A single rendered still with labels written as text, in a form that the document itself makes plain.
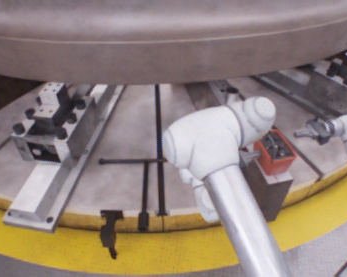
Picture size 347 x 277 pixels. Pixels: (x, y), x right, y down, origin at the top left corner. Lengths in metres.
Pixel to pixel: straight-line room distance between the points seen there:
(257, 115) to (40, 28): 1.38
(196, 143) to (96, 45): 1.04
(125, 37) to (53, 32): 0.41
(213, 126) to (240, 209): 0.21
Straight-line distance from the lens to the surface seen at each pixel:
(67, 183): 1.89
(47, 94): 1.81
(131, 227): 1.97
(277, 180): 1.46
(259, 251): 0.71
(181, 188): 1.82
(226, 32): 1.69
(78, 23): 1.74
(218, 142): 0.72
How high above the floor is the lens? 1.76
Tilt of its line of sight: 43 degrees down
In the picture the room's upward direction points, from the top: straight up
